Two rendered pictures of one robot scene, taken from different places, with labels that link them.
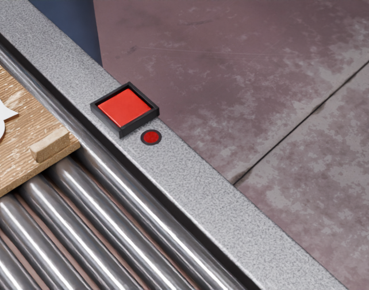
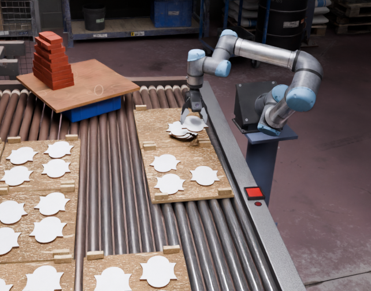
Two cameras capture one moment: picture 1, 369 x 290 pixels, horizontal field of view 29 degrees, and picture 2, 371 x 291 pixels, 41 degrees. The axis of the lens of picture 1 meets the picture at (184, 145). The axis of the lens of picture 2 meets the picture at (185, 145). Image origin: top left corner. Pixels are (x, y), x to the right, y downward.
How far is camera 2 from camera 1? 1.14 m
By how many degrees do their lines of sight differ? 28
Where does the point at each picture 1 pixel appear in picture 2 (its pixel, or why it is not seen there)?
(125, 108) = (254, 192)
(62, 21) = (257, 173)
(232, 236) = (266, 237)
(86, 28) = (266, 180)
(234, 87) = (334, 245)
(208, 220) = (262, 230)
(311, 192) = not seen: outside the picture
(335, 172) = not seen: outside the picture
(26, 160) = (215, 193)
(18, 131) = (216, 185)
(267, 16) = (368, 222)
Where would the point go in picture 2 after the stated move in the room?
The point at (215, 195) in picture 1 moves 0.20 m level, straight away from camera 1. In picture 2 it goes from (268, 226) to (288, 201)
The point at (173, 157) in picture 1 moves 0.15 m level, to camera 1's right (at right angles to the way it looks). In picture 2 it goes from (262, 211) to (297, 224)
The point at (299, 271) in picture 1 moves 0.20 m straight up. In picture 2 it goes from (281, 254) to (289, 211)
